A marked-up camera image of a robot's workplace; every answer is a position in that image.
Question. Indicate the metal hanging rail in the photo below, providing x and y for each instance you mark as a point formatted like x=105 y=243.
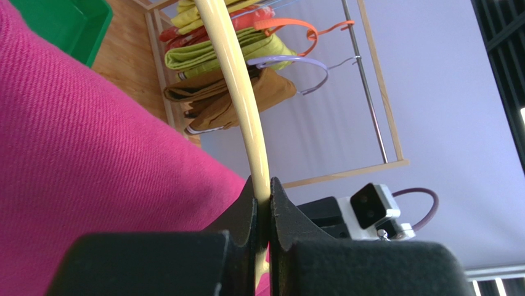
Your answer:
x=360 y=46

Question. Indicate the lime green trousers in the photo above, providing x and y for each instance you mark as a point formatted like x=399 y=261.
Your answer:
x=197 y=59

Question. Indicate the red orange trousers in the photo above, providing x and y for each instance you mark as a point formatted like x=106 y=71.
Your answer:
x=241 y=19

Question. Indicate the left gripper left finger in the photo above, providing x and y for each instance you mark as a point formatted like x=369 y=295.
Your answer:
x=218 y=260

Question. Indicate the yellow trousers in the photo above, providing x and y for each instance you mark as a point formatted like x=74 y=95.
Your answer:
x=188 y=17

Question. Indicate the green plastic tray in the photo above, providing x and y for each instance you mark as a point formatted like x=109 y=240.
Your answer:
x=77 y=27

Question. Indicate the brown trousers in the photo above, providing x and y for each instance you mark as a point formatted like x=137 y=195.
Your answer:
x=210 y=103

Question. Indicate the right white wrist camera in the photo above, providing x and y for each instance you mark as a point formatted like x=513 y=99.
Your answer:
x=371 y=215

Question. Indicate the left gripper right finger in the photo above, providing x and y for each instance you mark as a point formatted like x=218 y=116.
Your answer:
x=305 y=260

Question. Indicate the cream yellow hanger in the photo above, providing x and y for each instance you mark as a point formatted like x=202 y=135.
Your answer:
x=227 y=48

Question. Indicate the pink trousers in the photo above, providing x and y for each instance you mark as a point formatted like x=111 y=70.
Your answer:
x=79 y=156

